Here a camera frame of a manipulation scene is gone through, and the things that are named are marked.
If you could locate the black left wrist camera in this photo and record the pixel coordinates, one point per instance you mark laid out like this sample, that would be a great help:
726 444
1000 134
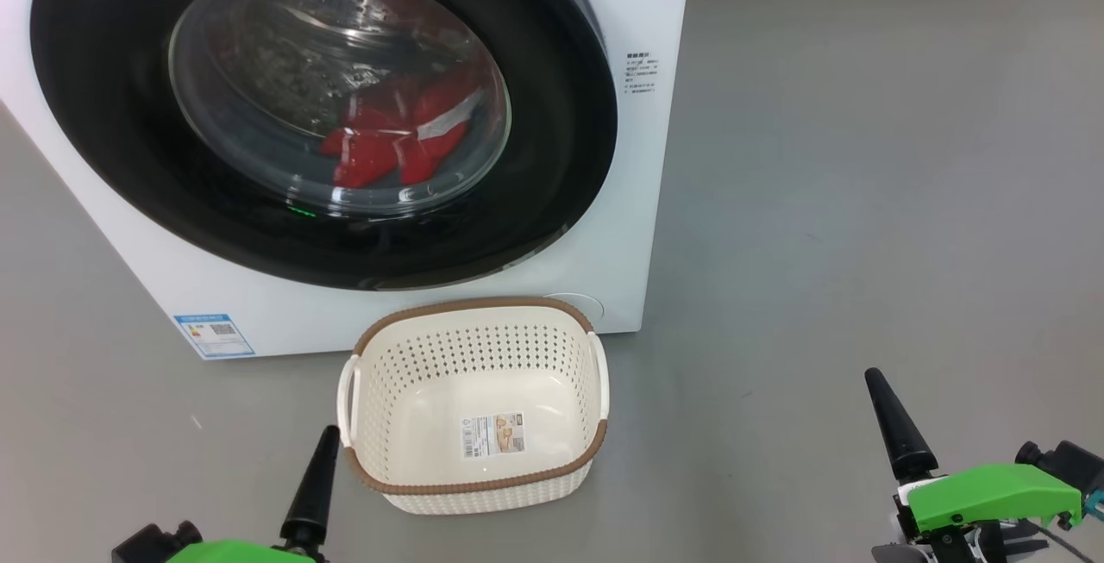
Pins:
151 544

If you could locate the cream perforated basket brown rim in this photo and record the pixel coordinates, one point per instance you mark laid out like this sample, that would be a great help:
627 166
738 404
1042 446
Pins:
483 485

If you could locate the plain red garment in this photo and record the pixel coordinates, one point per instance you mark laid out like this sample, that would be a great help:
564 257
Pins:
366 158

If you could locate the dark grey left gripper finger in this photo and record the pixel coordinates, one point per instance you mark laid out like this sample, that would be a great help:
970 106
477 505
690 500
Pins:
317 494

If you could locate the white barcode label sticker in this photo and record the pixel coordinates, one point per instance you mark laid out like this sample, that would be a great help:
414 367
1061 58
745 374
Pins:
493 435

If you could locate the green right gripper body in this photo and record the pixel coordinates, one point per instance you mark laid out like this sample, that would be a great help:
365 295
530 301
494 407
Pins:
992 498

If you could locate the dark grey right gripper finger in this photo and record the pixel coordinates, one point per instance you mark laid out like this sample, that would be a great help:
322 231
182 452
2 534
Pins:
901 434

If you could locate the red garment with white stripe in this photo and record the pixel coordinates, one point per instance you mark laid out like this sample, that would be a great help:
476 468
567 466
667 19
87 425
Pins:
416 162

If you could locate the printed warning text label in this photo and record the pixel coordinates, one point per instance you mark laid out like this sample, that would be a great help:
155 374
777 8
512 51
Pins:
642 71

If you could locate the blue energy label sticker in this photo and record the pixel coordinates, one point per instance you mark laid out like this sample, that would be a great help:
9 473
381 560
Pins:
214 335

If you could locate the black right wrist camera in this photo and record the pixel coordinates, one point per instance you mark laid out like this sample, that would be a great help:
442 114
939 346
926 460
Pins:
1065 464

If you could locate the round drain filter cover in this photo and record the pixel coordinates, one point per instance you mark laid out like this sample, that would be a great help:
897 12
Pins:
588 306

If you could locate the black round glass washer door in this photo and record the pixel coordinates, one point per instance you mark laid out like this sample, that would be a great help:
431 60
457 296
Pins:
112 115

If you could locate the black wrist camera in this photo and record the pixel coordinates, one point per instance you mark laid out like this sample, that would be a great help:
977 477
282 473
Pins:
151 544
1065 464

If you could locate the white front-load washing machine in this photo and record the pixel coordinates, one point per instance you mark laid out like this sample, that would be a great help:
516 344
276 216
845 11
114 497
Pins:
535 270

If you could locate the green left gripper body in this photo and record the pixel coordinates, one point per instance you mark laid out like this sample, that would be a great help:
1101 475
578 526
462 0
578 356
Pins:
241 553

